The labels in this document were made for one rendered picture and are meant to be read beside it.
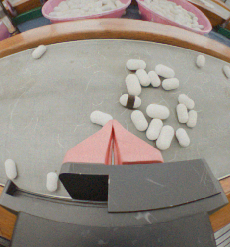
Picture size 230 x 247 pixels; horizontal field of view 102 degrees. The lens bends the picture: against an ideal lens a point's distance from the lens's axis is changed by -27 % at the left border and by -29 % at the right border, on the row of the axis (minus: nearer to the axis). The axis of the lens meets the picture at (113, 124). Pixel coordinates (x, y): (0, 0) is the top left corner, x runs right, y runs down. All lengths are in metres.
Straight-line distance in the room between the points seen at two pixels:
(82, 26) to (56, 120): 0.20
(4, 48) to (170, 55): 0.40
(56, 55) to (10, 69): 0.12
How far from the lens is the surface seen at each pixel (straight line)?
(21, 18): 0.68
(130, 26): 0.30
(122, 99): 0.19
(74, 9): 0.45
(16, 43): 0.36
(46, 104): 0.23
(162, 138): 0.19
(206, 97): 0.29
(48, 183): 0.20
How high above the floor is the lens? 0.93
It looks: 78 degrees down
